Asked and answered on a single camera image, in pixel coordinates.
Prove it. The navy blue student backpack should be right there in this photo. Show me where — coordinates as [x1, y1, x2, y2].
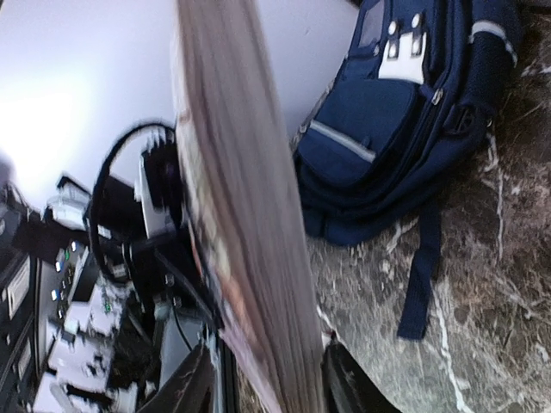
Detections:
[294, 1, 522, 341]

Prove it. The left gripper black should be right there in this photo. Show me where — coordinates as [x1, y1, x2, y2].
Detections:
[58, 175, 223, 327]

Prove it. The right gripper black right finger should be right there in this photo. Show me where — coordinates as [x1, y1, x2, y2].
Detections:
[322, 336, 399, 413]

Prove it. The pink illustrated paperback book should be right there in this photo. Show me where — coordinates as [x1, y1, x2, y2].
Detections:
[172, 1, 326, 412]

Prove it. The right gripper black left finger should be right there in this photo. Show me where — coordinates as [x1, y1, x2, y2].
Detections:
[137, 344, 214, 413]

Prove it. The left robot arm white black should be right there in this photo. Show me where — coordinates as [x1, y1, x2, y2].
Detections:
[1, 177, 239, 412]

